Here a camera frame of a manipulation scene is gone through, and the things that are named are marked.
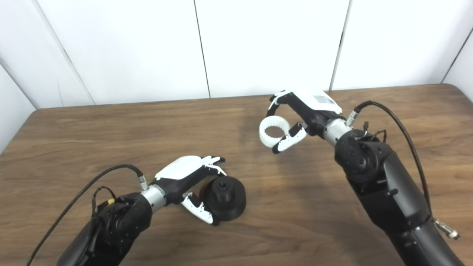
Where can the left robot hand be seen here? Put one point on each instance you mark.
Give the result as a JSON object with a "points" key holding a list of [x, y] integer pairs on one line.
{"points": [[179, 173]]}

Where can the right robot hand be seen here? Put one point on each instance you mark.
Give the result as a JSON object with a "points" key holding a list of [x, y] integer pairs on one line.
{"points": [[314, 109]]}

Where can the round black part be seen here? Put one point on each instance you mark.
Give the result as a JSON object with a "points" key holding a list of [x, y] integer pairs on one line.
{"points": [[227, 201]]}

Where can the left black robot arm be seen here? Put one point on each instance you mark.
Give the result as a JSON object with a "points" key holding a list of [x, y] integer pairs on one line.
{"points": [[111, 225]]}

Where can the silver plug on right arm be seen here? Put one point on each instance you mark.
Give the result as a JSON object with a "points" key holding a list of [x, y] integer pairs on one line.
{"points": [[448, 229]]}

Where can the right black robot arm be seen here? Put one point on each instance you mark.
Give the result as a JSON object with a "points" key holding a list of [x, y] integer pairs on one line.
{"points": [[388, 184]]}

